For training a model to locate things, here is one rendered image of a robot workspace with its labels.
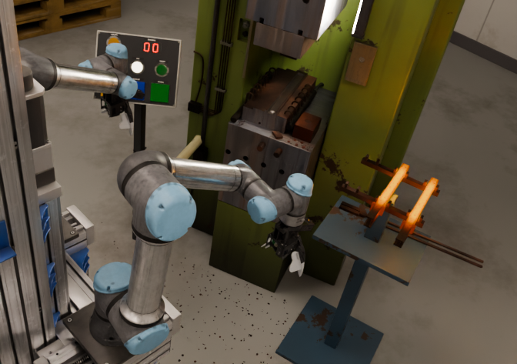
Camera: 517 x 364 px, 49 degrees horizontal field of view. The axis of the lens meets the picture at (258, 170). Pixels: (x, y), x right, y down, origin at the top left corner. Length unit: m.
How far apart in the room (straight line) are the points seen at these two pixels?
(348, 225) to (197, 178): 1.00
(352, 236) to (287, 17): 0.88
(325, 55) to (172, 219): 1.66
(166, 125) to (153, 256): 2.68
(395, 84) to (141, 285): 1.36
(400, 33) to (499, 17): 3.79
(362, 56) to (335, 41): 0.43
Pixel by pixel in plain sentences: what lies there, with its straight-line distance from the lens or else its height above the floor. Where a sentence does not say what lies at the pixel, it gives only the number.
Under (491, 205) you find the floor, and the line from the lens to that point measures 4.06.
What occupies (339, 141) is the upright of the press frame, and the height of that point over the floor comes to 0.88.
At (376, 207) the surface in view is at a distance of 1.99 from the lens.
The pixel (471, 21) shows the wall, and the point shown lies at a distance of 6.12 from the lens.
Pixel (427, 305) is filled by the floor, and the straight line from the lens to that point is 3.20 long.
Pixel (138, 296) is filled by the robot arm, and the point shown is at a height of 1.14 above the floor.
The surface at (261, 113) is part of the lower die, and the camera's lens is 2.40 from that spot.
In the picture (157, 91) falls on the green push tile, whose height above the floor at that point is 1.01.
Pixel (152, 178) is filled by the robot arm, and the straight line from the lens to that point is 1.25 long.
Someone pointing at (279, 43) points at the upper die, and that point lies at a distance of 2.24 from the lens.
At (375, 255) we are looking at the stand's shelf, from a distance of 2.23.
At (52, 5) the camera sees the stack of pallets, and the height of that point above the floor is 0.24.
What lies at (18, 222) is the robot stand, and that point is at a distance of 1.47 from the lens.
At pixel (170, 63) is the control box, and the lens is 2.39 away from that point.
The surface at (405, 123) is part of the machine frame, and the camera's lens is 2.91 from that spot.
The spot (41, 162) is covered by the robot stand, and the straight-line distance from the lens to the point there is 1.51.
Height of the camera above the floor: 2.27
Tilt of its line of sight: 38 degrees down
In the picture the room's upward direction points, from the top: 11 degrees clockwise
